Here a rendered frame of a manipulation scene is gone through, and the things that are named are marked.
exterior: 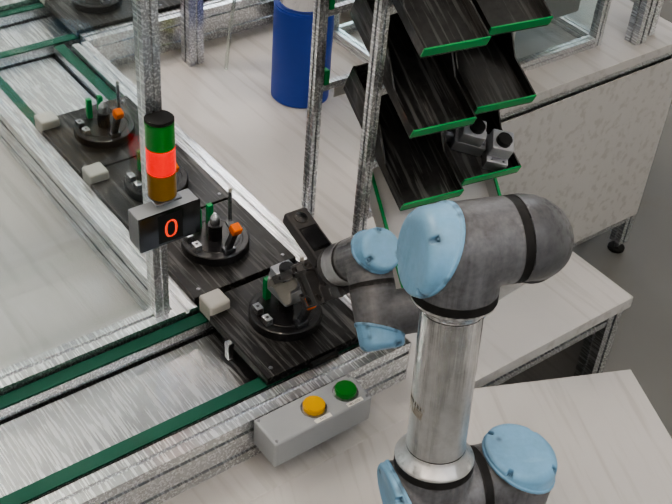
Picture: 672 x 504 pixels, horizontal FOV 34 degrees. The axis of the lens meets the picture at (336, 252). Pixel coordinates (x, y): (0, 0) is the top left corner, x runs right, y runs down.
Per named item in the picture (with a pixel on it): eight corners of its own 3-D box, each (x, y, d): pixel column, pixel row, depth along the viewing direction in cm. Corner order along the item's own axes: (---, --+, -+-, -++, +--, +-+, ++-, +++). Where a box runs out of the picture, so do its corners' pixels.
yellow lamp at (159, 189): (182, 196, 188) (181, 173, 185) (156, 205, 185) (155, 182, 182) (167, 181, 191) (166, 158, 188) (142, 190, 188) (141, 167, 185)
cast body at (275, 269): (305, 299, 205) (306, 271, 200) (285, 308, 202) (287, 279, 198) (280, 275, 210) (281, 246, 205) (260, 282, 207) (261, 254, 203)
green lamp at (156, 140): (180, 148, 181) (180, 123, 178) (154, 156, 179) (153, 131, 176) (165, 133, 184) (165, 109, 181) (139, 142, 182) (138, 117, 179)
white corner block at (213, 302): (231, 315, 211) (231, 300, 208) (210, 324, 209) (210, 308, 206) (218, 301, 214) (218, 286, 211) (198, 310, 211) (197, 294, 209)
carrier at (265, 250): (295, 264, 224) (298, 216, 216) (194, 306, 212) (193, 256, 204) (232, 203, 238) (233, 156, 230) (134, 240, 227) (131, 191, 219)
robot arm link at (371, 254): (367, 278, 169) (358, 225, 170) (334, 290, 179) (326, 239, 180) (409, 274, 173) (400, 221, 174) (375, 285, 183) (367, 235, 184)
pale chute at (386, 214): (452, 281, 218) (462, 278, 213) (394, 297, 212) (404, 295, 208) (414, 146, 218) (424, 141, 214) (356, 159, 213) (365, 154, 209)
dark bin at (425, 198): (459, 196, 206) (473, 176, 200) (399, 211, 201) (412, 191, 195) (401, 77, 216) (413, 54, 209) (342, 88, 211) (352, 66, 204)
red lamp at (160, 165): (181, 172, 185) (180, 148, 181) (155, 181, 182) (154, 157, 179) (166, 158, 188) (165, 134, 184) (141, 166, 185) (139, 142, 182)
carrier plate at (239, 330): (371, 337, 209) (372, 328, 207) (267, 386, 197) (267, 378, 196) (299, 268, 223) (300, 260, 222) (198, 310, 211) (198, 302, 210)
